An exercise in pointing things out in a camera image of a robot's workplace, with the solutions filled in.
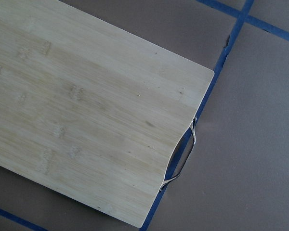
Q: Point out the wooden cutting board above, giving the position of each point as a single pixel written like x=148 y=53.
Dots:
x=90 y=110

